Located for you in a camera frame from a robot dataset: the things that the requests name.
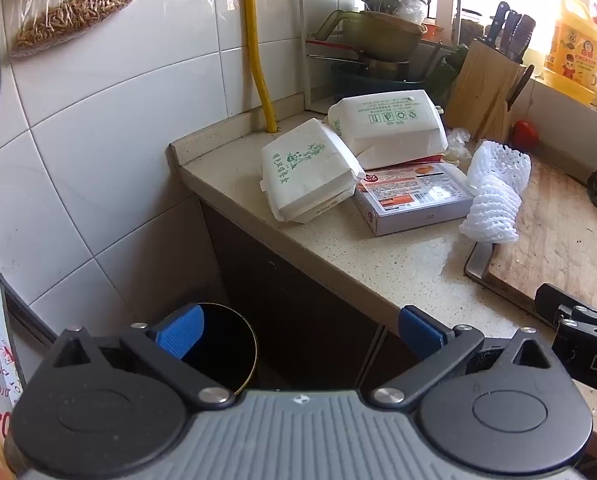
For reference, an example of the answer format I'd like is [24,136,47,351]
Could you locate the white takeaway box green figure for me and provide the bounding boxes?
[260,117,367,224]

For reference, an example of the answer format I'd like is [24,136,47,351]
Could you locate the plastic bag of dried food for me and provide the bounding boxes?
[8,0,145,59]

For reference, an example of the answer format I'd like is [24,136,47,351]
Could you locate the black round trash can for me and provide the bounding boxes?
[178,302,258,397]

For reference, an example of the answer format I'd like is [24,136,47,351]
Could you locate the red tomato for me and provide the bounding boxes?
[511,120,540,149]

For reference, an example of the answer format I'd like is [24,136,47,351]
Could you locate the wooden knife block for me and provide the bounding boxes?
[443,37,529,142]

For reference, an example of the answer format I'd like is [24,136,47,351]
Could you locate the teal plastic basket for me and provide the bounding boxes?
[331,60,432,97]

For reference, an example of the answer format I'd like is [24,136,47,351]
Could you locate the crumpled clear plastic wrap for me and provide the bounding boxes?
[443,127,479,164]

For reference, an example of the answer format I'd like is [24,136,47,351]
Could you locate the green leafy vegetable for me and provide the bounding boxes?
[428,44,472,107]

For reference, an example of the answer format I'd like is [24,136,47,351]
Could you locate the black handle knife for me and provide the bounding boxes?
[499,10,522,54]
[485,1,511,46]

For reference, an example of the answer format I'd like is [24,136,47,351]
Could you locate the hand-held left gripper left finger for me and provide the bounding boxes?
[52,304,234,407]

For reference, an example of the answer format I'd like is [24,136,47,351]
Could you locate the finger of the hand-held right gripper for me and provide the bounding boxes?
[535,282,597,335]

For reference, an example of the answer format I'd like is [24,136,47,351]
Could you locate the white foam net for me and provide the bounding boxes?
[459,140,533,246]

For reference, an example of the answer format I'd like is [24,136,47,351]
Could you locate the wooden cutting board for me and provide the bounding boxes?
[483,160,597,319]

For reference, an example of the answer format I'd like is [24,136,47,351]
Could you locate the metal bowl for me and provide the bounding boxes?
[358,0,432,26]

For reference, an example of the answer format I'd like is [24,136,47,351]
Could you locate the black handle scissors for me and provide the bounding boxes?
[505,64,536,111]

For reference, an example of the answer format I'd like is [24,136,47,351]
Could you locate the yellow pipe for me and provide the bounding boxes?
[241,0,282,134]

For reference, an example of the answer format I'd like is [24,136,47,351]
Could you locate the red white cardboard box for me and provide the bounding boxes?
[353,157,477,237]

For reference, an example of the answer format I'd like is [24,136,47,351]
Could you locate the white takeaway box green symbols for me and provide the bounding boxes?
[327,91,449,171]

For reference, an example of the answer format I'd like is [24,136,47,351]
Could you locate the steel pot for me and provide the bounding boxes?
[308,52,414,82]

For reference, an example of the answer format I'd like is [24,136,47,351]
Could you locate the yellow oil bottle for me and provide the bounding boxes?
[543,0,597,107]

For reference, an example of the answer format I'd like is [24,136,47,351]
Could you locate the dark cabinet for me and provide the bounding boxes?
[198,197,415,392]

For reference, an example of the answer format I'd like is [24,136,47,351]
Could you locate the brown handle knife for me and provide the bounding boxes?
[509,14,537,63]

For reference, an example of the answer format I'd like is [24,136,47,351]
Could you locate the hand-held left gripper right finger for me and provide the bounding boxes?
[371,305,560,408]

